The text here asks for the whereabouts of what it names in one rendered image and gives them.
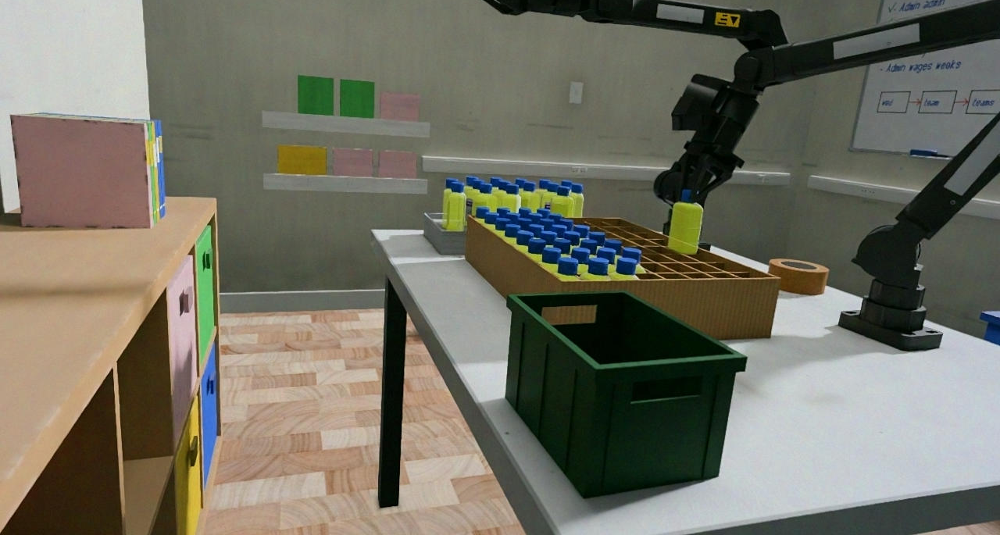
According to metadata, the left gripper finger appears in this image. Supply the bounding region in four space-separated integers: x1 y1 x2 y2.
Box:
689 156 733 203
680 154 713 198

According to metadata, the brown cardboard carton with grid dividers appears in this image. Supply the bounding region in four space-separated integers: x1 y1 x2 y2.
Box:
465 216 781 341

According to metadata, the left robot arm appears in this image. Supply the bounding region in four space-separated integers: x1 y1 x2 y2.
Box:
671 0 1000 346

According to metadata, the dark green plastic crate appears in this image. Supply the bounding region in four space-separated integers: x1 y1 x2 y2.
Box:
505 291 748 499

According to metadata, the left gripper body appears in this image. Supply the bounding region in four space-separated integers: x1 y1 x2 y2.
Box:
684 124 745 174

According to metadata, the brown roll of packing tape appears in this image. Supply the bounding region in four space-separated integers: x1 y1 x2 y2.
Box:
768 259 829 295

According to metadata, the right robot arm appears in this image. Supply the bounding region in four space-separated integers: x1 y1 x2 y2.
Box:
549 0 788 207

